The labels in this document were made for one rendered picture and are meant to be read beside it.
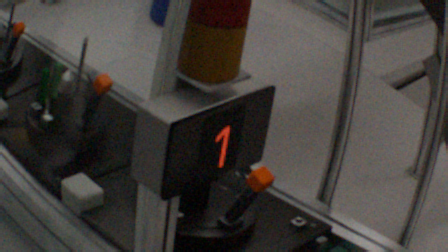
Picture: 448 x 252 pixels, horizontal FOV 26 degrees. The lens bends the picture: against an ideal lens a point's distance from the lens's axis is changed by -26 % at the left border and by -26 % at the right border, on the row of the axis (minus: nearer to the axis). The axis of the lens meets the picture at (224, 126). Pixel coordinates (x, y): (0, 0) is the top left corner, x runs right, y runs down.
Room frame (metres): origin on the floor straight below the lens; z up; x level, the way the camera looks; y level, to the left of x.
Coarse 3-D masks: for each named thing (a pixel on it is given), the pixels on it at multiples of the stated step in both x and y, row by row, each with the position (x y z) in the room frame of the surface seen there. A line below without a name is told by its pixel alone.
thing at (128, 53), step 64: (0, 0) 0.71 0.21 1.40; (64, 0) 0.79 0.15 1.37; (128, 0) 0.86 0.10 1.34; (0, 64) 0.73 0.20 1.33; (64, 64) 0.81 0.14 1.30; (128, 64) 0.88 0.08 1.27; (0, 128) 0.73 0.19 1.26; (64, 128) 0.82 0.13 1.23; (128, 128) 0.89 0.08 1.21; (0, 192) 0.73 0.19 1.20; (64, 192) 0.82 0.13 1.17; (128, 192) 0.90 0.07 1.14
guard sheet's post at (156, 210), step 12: (180, 12) 0.92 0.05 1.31; (180, 24) 0.92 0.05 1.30; (180, 36) 0.91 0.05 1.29; (168, 60) 0.92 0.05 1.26; (168, 72) 0.92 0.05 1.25; (168, 84) 0.92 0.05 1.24; (180, 84) 0.92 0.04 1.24; (156, 204) 0.91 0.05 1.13; (168, 204) 0.93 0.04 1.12; (156, 216) 0.91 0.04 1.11; (168, 216) 0.93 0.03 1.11; (156, 228) 0.91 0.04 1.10; (168, 228) 0.93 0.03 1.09; (156, 240) 0.91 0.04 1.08; (168, 240) 0.93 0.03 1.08
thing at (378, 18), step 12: (324, 0) 2.11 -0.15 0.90; (336, 0) 2.09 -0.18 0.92; (348, 0) 2.07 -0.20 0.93; (384, 0) 2.11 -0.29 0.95; (396, 0) 2.17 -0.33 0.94; (408, 0) 2.23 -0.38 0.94; (348, 12) 2.07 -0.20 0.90; (384, 12) 2.12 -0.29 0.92; (396, 12) 2.17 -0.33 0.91; (408, 12) 2.23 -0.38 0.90; (420, 12) 2.29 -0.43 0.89
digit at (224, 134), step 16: (224, 112) 0.89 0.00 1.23; (240, 112) 0.91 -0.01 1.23; (208, 128) 0.88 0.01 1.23; (224, 128) 0.90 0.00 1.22; (240, 128) 0.91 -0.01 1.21; (208, 144) 0.88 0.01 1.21; (224, 144) 0.90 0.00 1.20; (208, 160) 0.89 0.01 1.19; (224, 160) 0.90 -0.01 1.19; (208, 176) 0.89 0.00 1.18
